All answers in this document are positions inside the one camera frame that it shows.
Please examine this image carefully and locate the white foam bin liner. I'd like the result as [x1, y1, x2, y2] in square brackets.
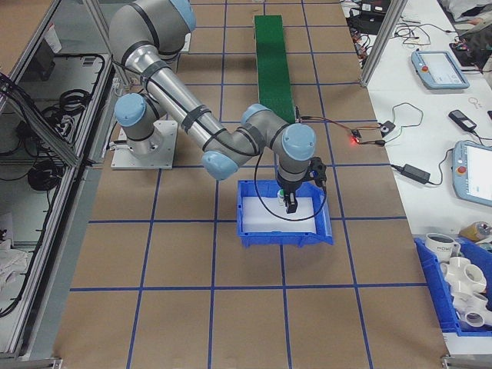
[240, 195, 319, 234]

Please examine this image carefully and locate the blue plastic bin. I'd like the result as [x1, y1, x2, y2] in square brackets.
[234, 178, 334, 249]

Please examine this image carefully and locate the green belt conveyor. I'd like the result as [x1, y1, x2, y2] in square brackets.
[253, 14, 299, 126]

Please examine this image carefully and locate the black power adapter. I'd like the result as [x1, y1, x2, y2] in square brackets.
[401, 163, 432, 184]

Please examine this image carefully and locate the white mug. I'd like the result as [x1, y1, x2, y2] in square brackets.
[424, 232, 461, 259]

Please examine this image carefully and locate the large blue parts bin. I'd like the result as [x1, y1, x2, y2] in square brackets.
[414, 233, 492, 337]

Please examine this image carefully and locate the black handheld device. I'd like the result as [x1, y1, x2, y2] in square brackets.
[448, 109, 477, 132]

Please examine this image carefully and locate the white pipe fitting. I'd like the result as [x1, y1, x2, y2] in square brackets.
[440, 255, 487, 298]
[453, 291, 492, 330]

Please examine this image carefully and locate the blue grey teach pendant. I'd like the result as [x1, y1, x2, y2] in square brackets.
[449, 140, 492, 203]
[411, 49, 471, 91]

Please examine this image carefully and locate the yellow object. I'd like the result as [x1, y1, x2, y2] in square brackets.
[459, 221, 492, 244]

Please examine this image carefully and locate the white crumpled cloth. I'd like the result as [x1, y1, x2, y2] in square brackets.
[0, 238, 30, 286]

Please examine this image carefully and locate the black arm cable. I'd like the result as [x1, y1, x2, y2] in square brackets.
[253, 144, 327, 222]

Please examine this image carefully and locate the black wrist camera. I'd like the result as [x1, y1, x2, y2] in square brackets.
[309, 156, 327, 189]

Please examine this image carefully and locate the aluminium profile post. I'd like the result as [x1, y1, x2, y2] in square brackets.
[360, 0, 408, 88]

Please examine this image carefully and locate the V-shaped metal bar frame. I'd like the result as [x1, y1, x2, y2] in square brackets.
[0, 0, 116, 358]

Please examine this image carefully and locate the black cable coil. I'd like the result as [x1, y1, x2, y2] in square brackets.
[58, 88, 92, 113]

